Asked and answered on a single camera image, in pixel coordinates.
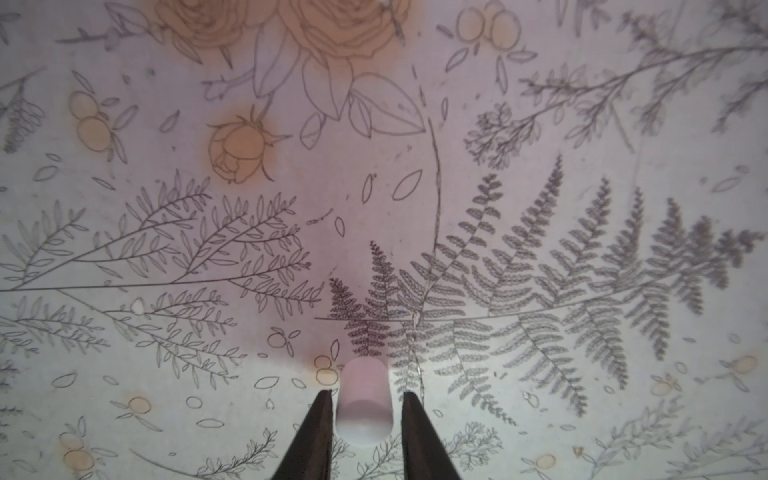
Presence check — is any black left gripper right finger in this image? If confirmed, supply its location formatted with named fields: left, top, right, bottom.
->
left=401, top=391, right=461, bottom=480

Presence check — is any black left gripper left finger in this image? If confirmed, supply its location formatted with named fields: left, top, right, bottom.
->
left=272, top=390, right=334, bottom=480

